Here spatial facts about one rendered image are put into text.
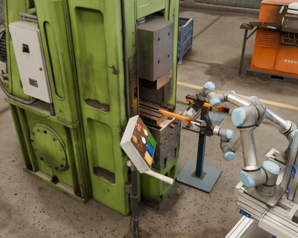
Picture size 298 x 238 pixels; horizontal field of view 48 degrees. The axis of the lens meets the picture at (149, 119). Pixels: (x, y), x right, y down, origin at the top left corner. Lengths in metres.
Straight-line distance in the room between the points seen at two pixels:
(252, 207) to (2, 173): 2.76
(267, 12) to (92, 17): 3.88
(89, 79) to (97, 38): 0.38
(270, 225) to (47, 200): 2.20
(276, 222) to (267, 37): 4.05
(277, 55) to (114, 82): 4.02
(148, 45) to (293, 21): 3.56
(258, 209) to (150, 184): 1.16
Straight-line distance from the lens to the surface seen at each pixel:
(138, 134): 2.37
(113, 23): 2.34
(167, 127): 2.92
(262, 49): 6.09
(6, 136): 4.75
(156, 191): 3.31
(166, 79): 2.80
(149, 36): 2.50
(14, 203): 3.72
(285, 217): 2.51
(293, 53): 6.04
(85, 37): 2.63
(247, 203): 2.60
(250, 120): 2.21
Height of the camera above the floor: 2.49
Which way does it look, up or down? 32 degrees down
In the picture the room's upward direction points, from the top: 1 degrees counter-clockwise
